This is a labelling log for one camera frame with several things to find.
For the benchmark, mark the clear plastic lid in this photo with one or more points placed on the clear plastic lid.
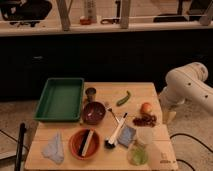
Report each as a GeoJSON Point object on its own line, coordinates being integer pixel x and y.
{"type": "Point", "coordinates": [145, 137]}

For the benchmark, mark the orange plate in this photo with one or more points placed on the orange plate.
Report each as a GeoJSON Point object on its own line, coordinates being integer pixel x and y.
{"type": "Point", "coordinates": [76, 140]}

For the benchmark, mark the blue sponge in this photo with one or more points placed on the blue sponge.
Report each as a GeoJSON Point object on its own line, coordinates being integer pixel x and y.
{"type": "Point", "coordinates": [126, 136]}

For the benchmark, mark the black and cream block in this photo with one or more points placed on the black and cream block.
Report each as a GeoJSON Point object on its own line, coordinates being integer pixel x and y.
{"type": "Point", "coordinates": [85, 143]}

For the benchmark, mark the black office chair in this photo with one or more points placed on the black office chair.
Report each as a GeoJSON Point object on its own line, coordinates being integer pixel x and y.
{"type": "Point", "coordinates": [30, 12]}

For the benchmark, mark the red grapes bunch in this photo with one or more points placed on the red grapes bunch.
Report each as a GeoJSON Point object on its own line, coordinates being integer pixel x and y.
{"type": "Point", "coordinates": [145, 120]}

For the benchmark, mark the green plastic tray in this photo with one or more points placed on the green plastic tray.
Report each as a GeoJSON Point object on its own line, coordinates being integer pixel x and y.
{"type": "Point", "coordinates": [61, 100]}

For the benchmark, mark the black pole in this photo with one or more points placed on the black pole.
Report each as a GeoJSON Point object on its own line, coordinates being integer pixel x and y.
{"type": "Point", "coordinates": [18, 160]}

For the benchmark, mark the red object on shelf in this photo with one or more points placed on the red object on shelf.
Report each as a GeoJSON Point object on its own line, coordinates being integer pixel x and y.
{"type": "Point", "coordinates": [84, 21]}

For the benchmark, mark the green pepper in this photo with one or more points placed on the green pepper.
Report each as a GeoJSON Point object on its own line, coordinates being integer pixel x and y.
{"type": "Point", "coordinates": [124, 99]}

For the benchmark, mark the small metal cup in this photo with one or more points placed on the small metal cup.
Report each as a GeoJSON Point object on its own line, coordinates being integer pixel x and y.
{"type": "Point", "coordinates": [91, 94]}

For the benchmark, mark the dark red bowl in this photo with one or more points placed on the dark red bowl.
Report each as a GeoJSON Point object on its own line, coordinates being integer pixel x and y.
{"type": "Point", "coordinates": [93, 113]}

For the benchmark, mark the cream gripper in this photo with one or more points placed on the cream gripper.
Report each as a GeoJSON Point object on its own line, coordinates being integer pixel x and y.
{"type": "Point", "coordinates": [168, 113]}

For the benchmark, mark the light blue cloth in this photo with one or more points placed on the light blue cloth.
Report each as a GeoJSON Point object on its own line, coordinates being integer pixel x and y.
{"type": "Point", "coordinates": [53, 150]}

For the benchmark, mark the black and white brush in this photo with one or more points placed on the black and white brush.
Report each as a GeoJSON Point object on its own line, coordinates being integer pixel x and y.
{"type": "Point", "coordinates": [111, 142]}

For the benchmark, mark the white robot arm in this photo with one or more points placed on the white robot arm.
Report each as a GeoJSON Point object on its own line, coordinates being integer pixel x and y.
{"type": "Point", "coordinates": [185, 83]}

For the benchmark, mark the metal fork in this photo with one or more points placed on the metal fork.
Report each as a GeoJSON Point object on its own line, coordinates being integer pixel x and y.
{"type": "Point", "coordinates": [109, 109]}

